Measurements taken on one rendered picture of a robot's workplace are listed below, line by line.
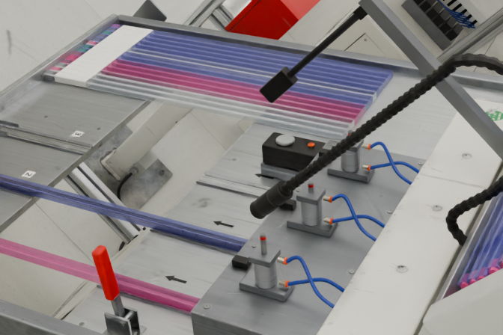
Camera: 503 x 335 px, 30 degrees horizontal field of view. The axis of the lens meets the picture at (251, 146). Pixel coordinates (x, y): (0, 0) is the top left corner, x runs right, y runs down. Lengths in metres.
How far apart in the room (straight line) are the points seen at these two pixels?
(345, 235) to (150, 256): 0.24
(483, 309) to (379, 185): 0.41
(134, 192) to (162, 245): 1.32
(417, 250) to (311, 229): 0.12
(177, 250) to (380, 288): 0.29
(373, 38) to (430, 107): 1.01
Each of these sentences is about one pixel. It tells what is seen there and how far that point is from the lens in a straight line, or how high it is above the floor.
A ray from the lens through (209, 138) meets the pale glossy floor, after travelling 2.67.
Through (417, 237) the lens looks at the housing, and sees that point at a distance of 0.97.
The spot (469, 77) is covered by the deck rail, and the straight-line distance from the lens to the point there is 1.41.
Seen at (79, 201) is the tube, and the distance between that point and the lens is 1.19.
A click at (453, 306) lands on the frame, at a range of 0.71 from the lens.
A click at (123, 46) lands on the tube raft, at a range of 1.56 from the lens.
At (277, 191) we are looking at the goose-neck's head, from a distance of 0.81.
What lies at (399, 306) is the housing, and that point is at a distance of 0.89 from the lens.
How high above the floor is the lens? 1.85
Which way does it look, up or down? 42 degrees down
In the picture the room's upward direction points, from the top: 50 degrees clockwise
